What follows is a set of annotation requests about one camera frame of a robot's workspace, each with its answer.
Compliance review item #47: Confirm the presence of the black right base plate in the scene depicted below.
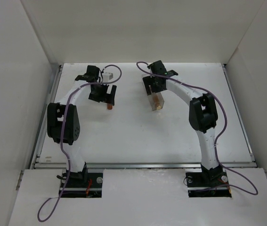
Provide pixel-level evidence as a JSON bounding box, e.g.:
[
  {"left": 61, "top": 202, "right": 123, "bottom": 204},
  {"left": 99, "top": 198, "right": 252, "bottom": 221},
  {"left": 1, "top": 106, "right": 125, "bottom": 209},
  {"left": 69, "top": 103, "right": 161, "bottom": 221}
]
[{"left": 184, "top": 171, "right": 232, "bottom": 198}]

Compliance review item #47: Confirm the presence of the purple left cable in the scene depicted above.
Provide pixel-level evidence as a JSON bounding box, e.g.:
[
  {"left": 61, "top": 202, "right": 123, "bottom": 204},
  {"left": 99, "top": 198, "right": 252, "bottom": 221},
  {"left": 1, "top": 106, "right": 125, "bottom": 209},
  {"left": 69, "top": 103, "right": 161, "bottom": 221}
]
[{"left": 37, "top": 65, "right": 122, "bottom": 223}]

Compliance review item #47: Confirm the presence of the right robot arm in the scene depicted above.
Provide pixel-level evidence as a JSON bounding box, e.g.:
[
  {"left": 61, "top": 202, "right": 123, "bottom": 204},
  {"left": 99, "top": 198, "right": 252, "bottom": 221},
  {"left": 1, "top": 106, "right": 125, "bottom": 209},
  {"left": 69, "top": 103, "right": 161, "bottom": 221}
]
[{"left": 143, "top": 60, "right": 223, "bottom": 185}]

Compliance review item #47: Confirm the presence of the front aluminium rail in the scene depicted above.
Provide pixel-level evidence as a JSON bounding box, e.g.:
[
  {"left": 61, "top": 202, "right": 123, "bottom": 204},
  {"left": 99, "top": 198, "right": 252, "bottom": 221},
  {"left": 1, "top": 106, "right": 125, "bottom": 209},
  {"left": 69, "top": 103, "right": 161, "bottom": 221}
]
[{"left": 32, "top": 161, "right": 257, "bottom": 169}]

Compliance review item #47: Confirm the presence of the light engraved wood block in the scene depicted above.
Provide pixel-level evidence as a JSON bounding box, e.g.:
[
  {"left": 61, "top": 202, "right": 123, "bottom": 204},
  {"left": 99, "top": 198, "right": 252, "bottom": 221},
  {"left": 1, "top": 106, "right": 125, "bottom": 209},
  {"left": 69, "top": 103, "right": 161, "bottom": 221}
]
[{"left": 152, "top": 94, "right": 161, "bottom": 110}]

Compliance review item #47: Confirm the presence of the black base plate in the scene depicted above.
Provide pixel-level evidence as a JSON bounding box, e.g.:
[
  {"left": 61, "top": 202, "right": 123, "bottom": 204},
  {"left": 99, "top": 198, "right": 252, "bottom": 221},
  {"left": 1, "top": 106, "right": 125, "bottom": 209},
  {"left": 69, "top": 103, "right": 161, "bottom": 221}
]
[
  {"left": 57, "top": 172, "right": 103, "bottom": 198},
  {"left": 184, "top": 171, "right": 232, "bottom": 198}
]

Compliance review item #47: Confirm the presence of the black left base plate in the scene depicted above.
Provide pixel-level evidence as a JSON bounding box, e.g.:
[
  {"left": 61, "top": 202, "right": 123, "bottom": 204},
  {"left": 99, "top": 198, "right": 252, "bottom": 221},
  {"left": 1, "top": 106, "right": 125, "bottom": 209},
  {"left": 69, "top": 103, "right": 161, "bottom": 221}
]
[{"left": 57, "top": 172, "right": 103, "bottom": 198}]

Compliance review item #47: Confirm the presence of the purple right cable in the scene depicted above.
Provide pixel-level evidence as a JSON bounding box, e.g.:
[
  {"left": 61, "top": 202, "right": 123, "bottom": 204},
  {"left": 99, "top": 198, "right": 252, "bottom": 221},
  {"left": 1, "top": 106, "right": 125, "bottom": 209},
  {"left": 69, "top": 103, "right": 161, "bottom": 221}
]
[{"left": 136, "top": 61, "right": 259, "bottom": 196}]

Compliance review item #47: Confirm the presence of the aluminium table edge rail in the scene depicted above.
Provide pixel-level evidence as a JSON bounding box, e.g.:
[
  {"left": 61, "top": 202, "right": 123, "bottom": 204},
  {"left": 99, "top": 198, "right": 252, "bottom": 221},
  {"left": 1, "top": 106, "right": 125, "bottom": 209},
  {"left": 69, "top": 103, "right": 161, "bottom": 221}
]
[{"left": 222, "top": 64, "right": 258, "bottom": 168}]

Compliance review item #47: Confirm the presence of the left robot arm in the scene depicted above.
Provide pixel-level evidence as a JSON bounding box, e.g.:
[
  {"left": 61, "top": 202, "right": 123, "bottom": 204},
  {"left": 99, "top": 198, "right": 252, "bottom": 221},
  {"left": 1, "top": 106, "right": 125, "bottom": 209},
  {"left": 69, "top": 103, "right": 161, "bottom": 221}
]
[{"left": 47, "top": 65, "right": 117, "bottom": 187}]

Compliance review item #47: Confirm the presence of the orange wood cylinder block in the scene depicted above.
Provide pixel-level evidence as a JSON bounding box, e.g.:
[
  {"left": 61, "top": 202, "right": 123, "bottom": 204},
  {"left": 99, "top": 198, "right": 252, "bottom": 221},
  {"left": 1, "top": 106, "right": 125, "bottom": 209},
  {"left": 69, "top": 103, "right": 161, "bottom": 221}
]
[{"left": 107, "top": 104, "right": 113, "bottom": 110}]

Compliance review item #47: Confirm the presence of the purple cable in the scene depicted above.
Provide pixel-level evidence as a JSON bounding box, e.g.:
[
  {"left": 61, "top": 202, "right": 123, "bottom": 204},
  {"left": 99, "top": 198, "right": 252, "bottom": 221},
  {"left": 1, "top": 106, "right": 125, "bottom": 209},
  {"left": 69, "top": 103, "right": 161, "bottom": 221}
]
[
  {"left": 37, "top": 65, "right": 122, "bottom": 223},
  {"left": 136, "top": 61, "right": 259, "bottom": 196}
]

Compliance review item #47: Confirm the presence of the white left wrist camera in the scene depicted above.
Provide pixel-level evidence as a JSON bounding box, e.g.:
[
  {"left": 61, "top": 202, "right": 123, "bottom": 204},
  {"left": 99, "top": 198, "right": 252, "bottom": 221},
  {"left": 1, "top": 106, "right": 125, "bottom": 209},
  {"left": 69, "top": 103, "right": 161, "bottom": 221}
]
[{"left": 101, "top": 72, "right": 113, "bottom": 82}]

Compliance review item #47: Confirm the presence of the clear plastic box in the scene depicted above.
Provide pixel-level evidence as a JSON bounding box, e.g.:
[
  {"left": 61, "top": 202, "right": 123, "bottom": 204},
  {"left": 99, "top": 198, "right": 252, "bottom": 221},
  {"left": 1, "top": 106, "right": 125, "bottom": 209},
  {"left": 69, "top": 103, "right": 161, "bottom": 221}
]
[{"left": 142, "top": 74, "right": 164, "bottom": 111}]

